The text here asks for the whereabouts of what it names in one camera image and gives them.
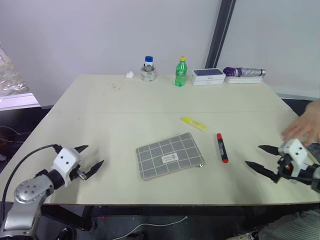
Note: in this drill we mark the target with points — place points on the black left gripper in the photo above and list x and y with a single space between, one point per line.
79 174

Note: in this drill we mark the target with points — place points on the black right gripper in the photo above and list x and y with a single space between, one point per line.
284 166

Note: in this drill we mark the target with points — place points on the grey checked pouch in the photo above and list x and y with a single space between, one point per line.
168 156

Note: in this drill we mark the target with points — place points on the person's bare hand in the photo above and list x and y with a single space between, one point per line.
306 126

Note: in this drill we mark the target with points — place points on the red marker pen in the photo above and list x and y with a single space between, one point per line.
222 148

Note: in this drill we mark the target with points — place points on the person's striped clothing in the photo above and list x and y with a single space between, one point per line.
292 226

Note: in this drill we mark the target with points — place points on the white shoe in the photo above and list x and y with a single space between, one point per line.
250 235

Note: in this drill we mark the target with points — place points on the dark rounded shape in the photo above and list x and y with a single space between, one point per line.
63 233

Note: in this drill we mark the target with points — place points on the yellow highlighter pen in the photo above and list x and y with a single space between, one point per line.
193 123

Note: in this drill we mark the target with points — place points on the long white box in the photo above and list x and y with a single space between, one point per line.
243 80

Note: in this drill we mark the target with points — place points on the folded purple umbrella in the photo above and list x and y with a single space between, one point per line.
242 72

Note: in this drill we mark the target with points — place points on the crumpled white paper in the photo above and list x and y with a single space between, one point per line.
129 75

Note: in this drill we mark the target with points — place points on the flat white box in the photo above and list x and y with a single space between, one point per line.
208 83

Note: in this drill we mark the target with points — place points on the white tape roll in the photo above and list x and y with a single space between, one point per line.
149 75

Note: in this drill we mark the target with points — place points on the white box with dark lid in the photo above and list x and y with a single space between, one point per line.
208 74

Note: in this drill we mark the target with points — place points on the window with white sill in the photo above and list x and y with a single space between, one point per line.
12 85

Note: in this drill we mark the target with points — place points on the white bottle blue cap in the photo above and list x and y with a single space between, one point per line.
148 62

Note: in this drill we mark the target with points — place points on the green plastic bottle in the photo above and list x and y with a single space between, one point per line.
181 73

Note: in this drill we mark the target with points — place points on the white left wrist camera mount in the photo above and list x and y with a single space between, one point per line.
65 160

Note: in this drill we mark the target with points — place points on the dark wall pillar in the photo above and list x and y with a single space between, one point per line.
220 35

